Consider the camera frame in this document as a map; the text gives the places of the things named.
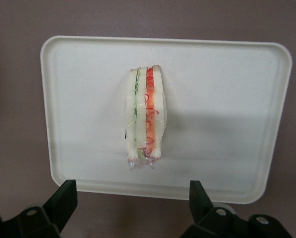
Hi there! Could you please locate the triangle sandwich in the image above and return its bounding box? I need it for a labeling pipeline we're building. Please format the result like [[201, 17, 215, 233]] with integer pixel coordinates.
[[123, 64, 167, 172]]

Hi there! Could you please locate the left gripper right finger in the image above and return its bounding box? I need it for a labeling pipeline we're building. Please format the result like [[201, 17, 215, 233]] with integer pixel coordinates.
[[179, 180, 291, 238]]

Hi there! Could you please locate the cream plastic tray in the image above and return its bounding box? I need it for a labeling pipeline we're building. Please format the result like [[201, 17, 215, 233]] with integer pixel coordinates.
[[39, 35, 293, 205]]

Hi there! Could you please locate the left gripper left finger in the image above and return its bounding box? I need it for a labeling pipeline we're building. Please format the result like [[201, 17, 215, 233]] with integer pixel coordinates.
[[0, 179, 79, 238]]

